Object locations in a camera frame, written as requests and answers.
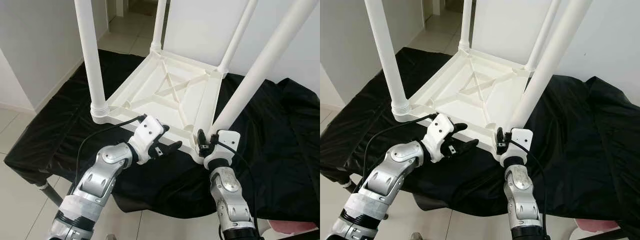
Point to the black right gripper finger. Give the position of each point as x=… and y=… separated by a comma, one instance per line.
x=202, y=139
x=499, y=136

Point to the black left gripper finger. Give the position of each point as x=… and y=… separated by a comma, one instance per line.
x=466, y=147
x=165, y=128
x=171, y=149
x=459, y=127

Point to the white plastic table top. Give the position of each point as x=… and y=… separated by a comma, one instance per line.
x=170, y=95
x=470, y=92

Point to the white plastic table leg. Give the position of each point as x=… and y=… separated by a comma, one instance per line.
x=550, y=60
x=544, y=30
x=466, y=22
x=265, y=60
x=387, y=55
x=159, y=22
x=92, y=55
x=239, y=32

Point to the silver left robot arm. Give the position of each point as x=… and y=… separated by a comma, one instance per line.
x=390, y=172
x=100, y=175

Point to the pink stool seat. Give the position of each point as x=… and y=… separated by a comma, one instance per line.
x=295, y=227
x=600, y=225

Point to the black metal bar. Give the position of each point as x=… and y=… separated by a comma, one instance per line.
x=309, y=232
x=610, y=235

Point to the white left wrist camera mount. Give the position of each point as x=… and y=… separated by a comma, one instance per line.
x=147, y=137
x=439, y=136

